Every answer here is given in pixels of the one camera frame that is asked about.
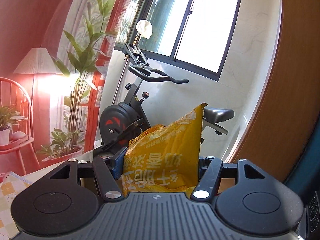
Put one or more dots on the wooden headboard panel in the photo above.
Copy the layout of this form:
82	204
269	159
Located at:
288	107

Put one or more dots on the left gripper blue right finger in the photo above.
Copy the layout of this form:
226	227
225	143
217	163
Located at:
202	167

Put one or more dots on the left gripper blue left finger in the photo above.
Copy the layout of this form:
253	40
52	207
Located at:
118	163

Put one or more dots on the window with dark frame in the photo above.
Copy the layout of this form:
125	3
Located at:
194	35

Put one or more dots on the printed room backdrop cloth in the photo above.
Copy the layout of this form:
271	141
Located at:
55	55

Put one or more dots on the yellow snack bag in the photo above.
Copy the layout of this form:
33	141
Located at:
166	154

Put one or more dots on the black exercise bike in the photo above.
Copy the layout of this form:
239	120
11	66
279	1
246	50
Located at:
169	101

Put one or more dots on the checkered floral tablecloth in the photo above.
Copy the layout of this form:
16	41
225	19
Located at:
11	185

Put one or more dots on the cardboard box with plastic liner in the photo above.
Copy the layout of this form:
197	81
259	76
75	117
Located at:
225	183

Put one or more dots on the white round lamp on pole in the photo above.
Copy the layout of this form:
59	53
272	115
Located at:
144	28

